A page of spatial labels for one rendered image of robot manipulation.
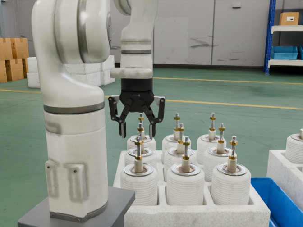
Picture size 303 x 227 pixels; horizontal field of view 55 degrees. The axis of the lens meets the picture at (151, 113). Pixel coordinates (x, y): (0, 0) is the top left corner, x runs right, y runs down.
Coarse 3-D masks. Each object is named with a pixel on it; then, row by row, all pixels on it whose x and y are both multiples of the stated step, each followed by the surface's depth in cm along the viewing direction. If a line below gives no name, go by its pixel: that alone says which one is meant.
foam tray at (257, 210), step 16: (160, 160) 97; (160, 176) 86; (160, 192) 76; (208, 192) 76; (256, 192) 76; (144, 208) 69; (160, 208) 69; (176, 208) 69; (192, 208) 69; (208, 208) 69; (224, 208) 69; (240, 208) 69; (256, 208) 69; (128, 224) 69; (144, 224) 69; (160, 224) 69; (176, 224) 69; (192, 224) 69; (208, 224) 69; (224, 224) 69; (240, 224) 69; (256, 224) 69
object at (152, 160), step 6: (126, 156) 83; (132, 156) 82; (150, 156) 82; (156, 156) 84; (126, 162) 83; (132, 162) 81; (144, 162) 81; (150, 162) 82; (156, 162) 86; (156, 168) 86
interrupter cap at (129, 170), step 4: (132, 164) 76; (144, 164) 76; (148, 164) 76; (124, 168) 73; (128, 168) 74; (132, 168) 74; (144, 168) 74; (148, 168) 74; (152, 168) 73; (124, 172) 72; (128, 172) 72; (132, 172) 72; (136, 172) 72; (140, 172) 72; (144, 172) 72; (148, 172) 72; (152, 172) 72; (132, 176) 70; (136, 176) 70; (140, 176) 70; (144, 176) 70
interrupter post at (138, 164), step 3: (135, 159) 72; (141, 159) 72; (135, 162) 72; (138, 162) 72; (141, 162) 72; (135, 165) 72; (138, 165) 72; (141, 165) 72; (135, 168) 73; (138, 168) 72; (141, 168) 72; (135, 171) 73; (138, 171) 72; (141, 171) 73
